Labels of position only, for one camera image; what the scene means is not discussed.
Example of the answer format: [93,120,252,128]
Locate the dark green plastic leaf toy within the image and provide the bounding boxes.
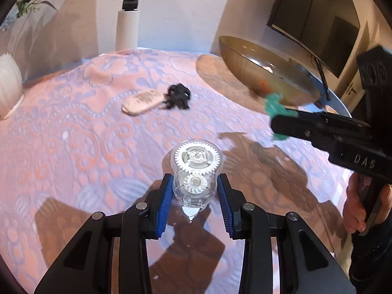
[264,92,300,142]

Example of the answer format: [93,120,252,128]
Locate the clear correction tape dispenser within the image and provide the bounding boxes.
[171,139,223,222]

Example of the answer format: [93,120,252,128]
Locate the pink oval case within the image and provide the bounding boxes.
[122,89,165,116]

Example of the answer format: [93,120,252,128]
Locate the person's right hand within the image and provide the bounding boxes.
[343,172,391,234]

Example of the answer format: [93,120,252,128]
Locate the small snack plate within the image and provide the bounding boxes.
[324,105,338,114]

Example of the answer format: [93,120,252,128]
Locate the amber glass bowl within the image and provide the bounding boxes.
[219,36,320,106]

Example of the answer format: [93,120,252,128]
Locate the pink patterned tablecloth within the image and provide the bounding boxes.
[1,50,350,293]

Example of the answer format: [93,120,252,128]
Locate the black television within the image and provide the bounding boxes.
[268,0,360,78]

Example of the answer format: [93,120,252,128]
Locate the white ribbed vase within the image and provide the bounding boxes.
[0,53,24,120]

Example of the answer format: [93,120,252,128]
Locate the white lamp pole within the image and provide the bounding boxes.
[116,0,140,51]

